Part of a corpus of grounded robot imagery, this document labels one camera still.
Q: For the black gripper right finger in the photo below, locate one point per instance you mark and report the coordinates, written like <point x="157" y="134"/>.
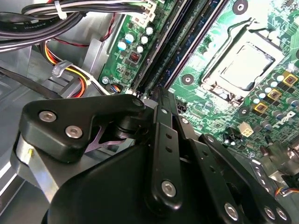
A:
<point x="203" y="161"/>

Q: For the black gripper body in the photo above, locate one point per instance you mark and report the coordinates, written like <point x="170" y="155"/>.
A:
<point x="105" y="198"/>

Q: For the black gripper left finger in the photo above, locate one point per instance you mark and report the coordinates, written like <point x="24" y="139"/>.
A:
<point x="58" y="116"/>

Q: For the dark RAM stick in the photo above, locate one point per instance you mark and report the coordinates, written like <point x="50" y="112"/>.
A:
<point x="187" y="44"/>

